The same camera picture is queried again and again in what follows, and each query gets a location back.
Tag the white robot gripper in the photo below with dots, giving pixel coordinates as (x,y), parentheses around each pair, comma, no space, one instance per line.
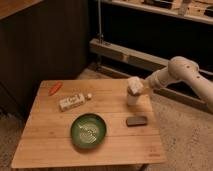
(146,88)

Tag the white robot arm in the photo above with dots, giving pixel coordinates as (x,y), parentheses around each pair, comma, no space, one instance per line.
(181,69)

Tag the dark rectangular sponge block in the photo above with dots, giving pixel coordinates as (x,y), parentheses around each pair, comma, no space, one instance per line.
(136,121)

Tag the wooden shelf beam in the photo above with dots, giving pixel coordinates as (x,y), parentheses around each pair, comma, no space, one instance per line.
(129,56)

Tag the green bowl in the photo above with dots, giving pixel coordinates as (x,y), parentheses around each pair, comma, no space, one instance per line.
(88,131)

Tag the white labelled bottle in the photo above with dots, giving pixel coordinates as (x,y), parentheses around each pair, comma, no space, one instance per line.
(74,101)

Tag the orange carrot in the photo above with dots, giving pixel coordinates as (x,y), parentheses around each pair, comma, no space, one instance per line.
(55,88)

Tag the upper shelf with clutter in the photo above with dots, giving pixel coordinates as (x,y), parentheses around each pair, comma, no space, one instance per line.
(194,10)

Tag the dark wooden cabinet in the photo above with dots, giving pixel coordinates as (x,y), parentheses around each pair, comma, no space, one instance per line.
(48,41)

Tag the metal shelf post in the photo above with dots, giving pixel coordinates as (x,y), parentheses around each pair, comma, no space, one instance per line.
(100,35)

